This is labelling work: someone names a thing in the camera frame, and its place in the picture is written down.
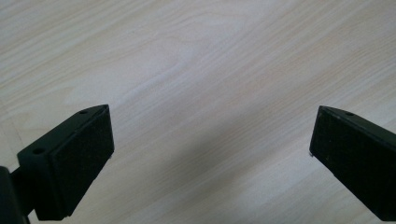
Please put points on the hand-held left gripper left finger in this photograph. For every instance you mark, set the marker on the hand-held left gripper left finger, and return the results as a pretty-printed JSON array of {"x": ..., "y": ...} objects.
[{"x": 67, "y": 165}]

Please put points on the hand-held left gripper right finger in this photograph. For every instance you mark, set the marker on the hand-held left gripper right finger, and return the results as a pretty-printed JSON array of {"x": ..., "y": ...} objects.
[{"x": 358, "y": 155}]

